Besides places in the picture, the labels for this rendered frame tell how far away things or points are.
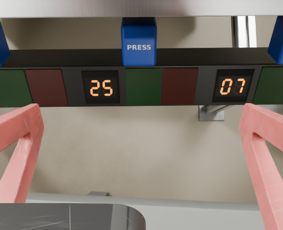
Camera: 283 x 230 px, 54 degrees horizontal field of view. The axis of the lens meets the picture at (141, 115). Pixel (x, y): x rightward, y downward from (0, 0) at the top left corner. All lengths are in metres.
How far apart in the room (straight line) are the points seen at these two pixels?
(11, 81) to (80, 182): 0.69
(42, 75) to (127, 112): 0.67
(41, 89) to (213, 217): 0.20
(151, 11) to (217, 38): 0.82
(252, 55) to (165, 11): 0.11
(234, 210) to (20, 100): 0.23
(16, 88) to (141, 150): 0.67
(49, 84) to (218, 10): 0.14
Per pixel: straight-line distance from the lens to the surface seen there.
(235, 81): 0.24
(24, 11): 0.19
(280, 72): 0.25
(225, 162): 0.93
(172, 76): 0.23
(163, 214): 0.30
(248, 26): 0.66
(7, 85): 0.26
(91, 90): 0.24
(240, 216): 0.31
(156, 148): 0.89
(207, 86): 0.24
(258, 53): 0.26
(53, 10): 0.18
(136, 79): 0.23
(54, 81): 0.24
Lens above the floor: 0.89
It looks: 84 degrees down
